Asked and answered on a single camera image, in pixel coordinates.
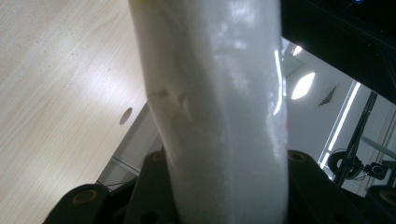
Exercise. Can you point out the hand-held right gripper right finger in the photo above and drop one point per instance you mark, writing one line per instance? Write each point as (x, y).
(314, 196)

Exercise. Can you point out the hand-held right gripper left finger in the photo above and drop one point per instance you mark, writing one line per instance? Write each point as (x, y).
(152, 193)

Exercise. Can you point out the red and white pouch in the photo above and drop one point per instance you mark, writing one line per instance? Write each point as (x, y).
(218, 109)

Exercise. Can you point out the black tripod stand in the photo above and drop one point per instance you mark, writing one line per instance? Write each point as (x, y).
(358, 137)

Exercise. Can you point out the long ceiling strip light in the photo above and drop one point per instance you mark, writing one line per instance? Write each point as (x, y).
(342, 121)

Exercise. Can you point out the ceiling air vent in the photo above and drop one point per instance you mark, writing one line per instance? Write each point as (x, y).
(328, 97)

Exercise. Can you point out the oval ceiling light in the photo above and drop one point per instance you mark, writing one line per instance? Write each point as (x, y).
(303, 85)

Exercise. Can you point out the black curtain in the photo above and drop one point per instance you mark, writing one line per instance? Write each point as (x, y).
(342, 31)

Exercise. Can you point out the black camera on stand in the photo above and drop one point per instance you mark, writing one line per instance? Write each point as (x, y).
(377, 170)

